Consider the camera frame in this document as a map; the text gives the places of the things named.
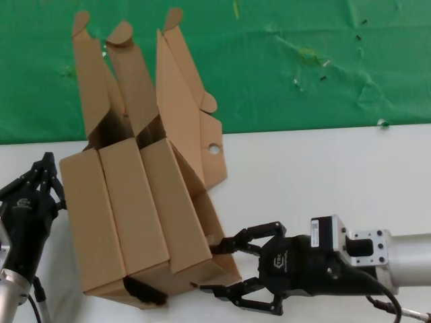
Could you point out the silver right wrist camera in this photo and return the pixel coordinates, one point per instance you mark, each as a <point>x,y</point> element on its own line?
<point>328,232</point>

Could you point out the brown paper box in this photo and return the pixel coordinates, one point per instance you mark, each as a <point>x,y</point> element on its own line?
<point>134,208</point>
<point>175,208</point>
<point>91,218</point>

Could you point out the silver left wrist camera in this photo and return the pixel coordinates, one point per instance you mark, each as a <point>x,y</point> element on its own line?
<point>3,245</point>

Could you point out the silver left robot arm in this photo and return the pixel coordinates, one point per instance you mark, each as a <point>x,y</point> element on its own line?
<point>11,296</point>

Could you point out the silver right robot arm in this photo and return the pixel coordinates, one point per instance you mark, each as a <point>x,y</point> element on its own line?
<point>410,259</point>

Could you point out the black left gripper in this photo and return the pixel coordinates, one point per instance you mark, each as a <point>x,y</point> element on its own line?
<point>28,218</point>

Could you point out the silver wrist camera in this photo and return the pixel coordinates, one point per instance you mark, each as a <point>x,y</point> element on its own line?
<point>3,245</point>
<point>328,232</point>

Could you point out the green table cloth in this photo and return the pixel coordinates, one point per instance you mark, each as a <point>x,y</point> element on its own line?
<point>303,101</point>

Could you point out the brown carton with round hole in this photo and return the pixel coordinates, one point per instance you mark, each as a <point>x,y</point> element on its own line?
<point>213,161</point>

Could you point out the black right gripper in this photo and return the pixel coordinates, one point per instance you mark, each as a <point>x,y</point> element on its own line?
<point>303,272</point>

